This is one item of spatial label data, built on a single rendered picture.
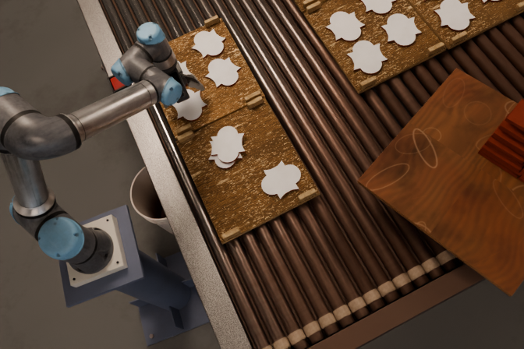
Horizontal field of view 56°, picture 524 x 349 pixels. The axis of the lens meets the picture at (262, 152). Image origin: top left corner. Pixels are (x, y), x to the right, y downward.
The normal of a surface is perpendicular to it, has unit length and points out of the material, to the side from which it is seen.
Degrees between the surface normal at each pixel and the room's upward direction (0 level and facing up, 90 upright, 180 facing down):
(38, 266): 0
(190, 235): 0
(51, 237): 10
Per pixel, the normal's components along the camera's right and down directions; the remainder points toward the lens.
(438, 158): -0.15, -0.41
